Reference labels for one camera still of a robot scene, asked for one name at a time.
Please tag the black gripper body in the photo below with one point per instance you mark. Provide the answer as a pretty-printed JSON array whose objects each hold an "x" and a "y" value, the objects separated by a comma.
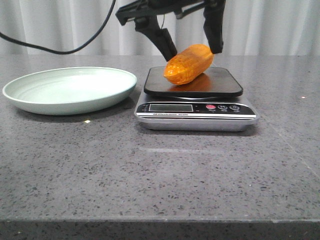
[{"x": 181, "y": 8}]

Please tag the pale green plate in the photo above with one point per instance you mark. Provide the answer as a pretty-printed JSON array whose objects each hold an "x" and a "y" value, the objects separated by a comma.
[{"x": 71, "y": 90}]

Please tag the white curtain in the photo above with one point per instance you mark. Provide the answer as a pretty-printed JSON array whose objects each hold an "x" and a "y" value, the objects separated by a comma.
[{"x": 250, "y": 27}]

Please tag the black silver kitchen scale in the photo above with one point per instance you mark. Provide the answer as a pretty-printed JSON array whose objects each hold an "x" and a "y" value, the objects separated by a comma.
[{"x": 214, "y": 101}]

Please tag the orange corn cob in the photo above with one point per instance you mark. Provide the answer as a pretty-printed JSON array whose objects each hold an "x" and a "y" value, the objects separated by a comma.
[{"x": 188, "y": 64}]

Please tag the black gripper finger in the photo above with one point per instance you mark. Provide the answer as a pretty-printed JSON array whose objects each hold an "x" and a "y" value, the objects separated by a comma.
[
  {"x": 160, "y": 37},
  {"x": 213, "y": 25}
]

